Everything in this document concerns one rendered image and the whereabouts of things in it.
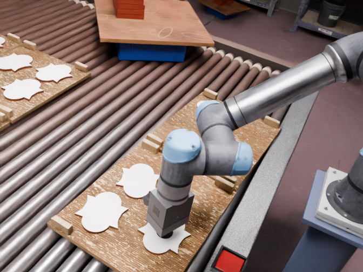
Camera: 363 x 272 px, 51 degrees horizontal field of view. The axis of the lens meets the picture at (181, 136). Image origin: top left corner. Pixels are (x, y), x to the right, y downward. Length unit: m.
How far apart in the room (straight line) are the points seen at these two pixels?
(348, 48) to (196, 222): 0.57
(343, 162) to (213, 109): 2.31
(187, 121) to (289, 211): 1.32
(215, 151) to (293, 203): 1.83
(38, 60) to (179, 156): 1.03
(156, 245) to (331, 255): 0.67
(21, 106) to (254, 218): 0.85
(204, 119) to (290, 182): 1.88
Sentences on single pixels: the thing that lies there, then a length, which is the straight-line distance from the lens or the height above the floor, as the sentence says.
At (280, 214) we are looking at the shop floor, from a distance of 2.49.
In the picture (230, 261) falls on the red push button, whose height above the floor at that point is 0.93.
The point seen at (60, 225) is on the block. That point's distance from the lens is 1.00.
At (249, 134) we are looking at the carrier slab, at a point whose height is 0.94.
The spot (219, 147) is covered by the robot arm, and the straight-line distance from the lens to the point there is 0.81.
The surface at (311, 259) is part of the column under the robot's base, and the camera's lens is 1.48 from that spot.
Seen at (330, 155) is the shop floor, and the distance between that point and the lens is 3.15.
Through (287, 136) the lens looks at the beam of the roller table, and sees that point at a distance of 1.49.
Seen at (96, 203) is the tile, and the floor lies 0.94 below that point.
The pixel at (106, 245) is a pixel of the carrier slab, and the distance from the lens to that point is 0.98.
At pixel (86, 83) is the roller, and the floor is 0.92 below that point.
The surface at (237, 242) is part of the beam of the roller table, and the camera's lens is 1.07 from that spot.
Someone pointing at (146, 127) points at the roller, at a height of 0.91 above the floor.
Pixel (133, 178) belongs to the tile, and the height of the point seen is 0.94.
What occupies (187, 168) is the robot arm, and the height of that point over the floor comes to 1.21.
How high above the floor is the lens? 1.74
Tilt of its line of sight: 38 degrees down
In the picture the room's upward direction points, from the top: 11 degrees clockwise
